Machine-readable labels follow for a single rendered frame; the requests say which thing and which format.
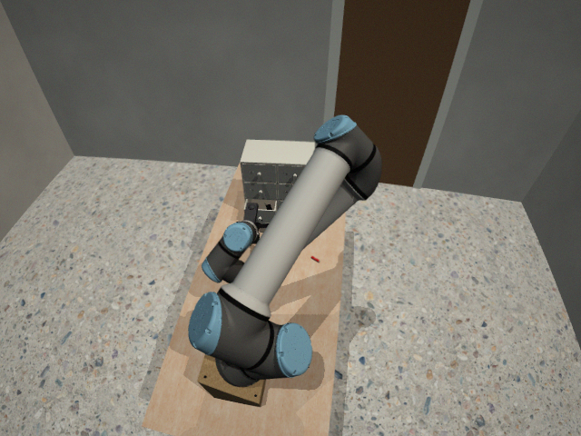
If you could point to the grey chest of drawers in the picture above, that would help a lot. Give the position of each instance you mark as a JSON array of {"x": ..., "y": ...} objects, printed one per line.
[{"x": 275, "y": 152}]

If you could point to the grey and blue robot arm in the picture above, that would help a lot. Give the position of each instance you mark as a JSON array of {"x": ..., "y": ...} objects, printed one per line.
[{"x": 230, "y": 325}]

